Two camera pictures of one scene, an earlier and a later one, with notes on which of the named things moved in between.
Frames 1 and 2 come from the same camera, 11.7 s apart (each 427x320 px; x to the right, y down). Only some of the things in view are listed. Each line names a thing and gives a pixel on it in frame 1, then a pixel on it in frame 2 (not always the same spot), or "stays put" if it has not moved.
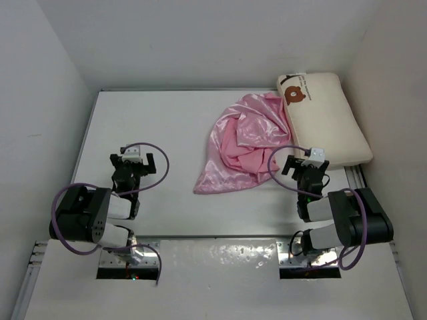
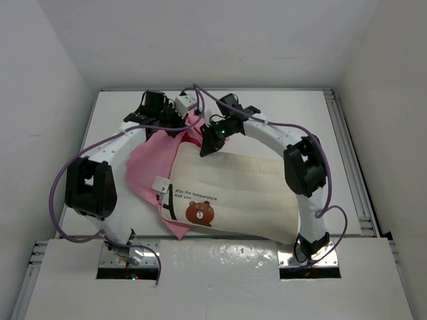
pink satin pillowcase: [242, 139] to [151, 161]
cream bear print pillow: [322, 116] to [231, 193]
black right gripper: [305, 167] to [211, 143]
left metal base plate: [149, 259] stays put
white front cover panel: [219, 279] stays put
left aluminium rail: [27, 289] stays put
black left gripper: [115, 159] to [181, 123]
